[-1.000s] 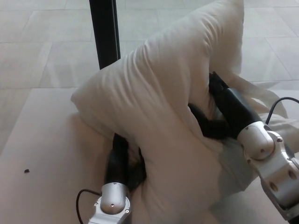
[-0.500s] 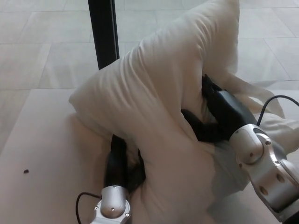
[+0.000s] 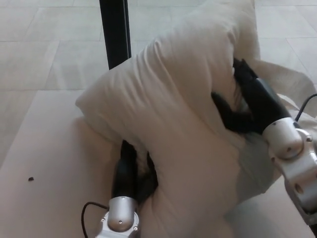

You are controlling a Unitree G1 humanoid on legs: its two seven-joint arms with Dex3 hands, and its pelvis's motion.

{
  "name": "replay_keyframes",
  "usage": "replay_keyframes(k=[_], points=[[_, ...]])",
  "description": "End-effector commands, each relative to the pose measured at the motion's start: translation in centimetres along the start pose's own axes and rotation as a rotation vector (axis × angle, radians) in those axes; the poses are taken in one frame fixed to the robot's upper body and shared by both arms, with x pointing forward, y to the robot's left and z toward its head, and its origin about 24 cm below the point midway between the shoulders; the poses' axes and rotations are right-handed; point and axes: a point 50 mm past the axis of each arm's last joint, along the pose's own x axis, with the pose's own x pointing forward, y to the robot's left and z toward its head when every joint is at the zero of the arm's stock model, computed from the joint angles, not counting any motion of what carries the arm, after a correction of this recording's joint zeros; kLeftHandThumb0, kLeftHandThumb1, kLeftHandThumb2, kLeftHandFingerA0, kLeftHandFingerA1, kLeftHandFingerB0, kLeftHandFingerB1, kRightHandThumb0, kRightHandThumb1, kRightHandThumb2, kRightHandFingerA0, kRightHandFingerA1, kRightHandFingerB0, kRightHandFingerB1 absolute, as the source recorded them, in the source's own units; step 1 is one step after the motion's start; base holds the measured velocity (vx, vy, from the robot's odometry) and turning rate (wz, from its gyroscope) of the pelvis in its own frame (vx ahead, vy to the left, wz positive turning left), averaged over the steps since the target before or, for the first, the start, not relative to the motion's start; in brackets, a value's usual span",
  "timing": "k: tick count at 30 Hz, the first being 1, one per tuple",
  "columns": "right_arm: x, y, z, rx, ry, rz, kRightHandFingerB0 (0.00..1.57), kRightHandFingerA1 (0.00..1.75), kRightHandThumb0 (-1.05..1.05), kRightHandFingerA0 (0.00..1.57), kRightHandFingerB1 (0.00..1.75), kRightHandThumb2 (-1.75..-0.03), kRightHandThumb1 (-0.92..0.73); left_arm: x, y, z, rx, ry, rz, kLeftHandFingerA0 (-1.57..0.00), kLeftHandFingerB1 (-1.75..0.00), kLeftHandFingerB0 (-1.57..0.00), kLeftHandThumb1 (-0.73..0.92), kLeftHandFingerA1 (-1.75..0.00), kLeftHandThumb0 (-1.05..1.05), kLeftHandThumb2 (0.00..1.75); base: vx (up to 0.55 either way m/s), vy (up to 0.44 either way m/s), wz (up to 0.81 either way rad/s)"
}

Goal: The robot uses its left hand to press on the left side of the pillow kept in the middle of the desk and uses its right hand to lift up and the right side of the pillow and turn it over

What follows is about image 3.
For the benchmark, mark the black metal post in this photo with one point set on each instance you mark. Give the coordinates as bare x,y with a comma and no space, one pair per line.
116,32

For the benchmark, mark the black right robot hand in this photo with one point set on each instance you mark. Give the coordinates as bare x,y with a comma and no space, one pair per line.
257,104

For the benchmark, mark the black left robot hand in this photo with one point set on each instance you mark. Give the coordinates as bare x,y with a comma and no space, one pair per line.
126,178

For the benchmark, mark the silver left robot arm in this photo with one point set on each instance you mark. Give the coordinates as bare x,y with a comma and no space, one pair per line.
119,218

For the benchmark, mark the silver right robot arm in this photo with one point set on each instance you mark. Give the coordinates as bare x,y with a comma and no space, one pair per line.
294,158

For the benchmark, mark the white square pillow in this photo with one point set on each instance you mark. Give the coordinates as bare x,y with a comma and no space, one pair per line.
178,124

